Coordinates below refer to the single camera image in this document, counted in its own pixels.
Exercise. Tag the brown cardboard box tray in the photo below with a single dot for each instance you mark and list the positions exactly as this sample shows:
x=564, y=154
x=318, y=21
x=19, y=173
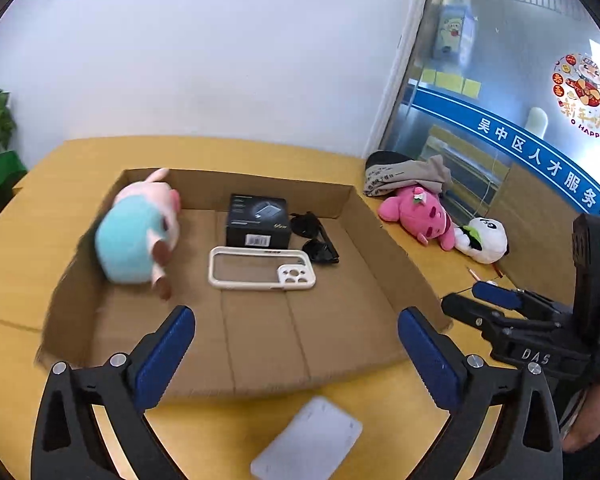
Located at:
x=257, y=331

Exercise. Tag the black sunglasses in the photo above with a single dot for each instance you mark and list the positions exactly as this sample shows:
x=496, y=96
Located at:
x=318, y=245

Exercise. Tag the white panda plush toy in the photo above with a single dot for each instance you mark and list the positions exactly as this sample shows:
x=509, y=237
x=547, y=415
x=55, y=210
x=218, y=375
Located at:
x=482, y=239

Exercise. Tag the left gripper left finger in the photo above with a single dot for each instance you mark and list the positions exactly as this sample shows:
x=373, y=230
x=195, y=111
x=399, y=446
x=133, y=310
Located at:
x=68, y=443

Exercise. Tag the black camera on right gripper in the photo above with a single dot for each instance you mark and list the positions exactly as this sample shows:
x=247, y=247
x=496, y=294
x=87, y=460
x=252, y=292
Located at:
x=586, y=259

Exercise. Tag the red festive window sticker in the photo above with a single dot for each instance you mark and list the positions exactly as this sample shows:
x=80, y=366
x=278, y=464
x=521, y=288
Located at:
x=576, y=87

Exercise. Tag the grey folded cloth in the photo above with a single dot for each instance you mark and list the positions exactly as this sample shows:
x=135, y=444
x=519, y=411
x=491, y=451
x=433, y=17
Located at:
x=388, y=171

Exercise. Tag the cream clear phone case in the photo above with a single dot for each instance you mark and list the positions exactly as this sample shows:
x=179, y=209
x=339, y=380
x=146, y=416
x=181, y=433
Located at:
x=261, y=270

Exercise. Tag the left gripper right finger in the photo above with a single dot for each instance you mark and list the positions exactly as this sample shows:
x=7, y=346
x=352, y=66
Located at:
x=525, y=442

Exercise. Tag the black charger product box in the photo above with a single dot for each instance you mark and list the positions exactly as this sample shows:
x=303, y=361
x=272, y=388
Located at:
x=257, y=222

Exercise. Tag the pink pen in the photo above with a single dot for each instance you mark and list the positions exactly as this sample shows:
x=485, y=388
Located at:
x=486, y=274

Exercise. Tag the white power bank device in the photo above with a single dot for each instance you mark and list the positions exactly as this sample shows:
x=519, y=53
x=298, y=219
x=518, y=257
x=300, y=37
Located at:
x=312, y=446

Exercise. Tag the blue banner on glass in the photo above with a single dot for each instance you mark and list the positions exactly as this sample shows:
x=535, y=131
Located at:
x=576, y=186

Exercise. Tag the person's right hand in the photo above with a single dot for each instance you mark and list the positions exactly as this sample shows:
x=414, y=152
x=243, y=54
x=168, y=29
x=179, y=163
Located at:
x=586, y=427

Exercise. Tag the teal and pink plush toy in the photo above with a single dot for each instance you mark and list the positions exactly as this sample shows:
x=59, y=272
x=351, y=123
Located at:
x=137, y=236

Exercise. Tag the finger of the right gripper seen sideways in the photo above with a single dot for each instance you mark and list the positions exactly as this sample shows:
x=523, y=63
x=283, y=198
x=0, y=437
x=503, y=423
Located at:
x=494, y=294

